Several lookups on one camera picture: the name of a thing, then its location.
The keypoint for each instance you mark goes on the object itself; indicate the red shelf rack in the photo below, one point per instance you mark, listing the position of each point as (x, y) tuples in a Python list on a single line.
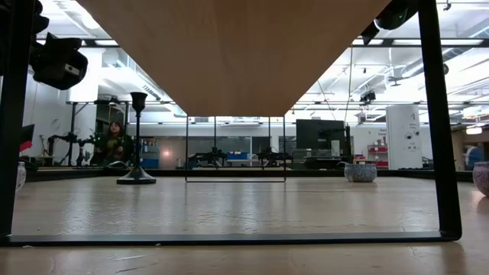
[(378, 154)]

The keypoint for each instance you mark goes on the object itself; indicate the black aluminium table frame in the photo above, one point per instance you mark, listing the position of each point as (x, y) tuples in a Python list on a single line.
[(317, 173)]

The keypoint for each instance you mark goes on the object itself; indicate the blue bin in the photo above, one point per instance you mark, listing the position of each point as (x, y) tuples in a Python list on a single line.
[(237, 155)]

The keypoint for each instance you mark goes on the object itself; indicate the black background robot arms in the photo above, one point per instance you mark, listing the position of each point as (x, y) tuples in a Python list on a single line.
[(70, 139)]

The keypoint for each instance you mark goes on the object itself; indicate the white patterned vessel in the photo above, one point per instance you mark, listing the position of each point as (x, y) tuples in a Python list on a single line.
[(20, 176)]

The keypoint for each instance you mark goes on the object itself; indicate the white cabinet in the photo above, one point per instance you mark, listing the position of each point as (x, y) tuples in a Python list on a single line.
[(405, 137)]

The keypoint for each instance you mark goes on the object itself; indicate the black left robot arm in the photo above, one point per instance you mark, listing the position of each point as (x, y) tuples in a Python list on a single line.
[(40, 21)]

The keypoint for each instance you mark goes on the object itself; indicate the blue storage cart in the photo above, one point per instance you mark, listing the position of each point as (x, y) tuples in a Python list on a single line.
[(149, 156)]

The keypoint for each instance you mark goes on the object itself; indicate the person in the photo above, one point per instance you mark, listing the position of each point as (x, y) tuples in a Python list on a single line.
[(114, 147), (475, 156)]

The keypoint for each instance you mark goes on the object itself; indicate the wooden riser with black frame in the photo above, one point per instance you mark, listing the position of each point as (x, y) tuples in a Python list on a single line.
[(237, 57)]

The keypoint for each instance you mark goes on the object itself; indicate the black metal candlestick holder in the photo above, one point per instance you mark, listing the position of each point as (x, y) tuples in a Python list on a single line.
[(137, 176)]

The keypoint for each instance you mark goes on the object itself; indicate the black monitor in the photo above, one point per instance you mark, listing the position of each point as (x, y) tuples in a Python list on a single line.
[(320, 133)]

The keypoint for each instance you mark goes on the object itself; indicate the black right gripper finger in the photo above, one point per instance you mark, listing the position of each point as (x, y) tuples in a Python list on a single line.
[(370, 33)]

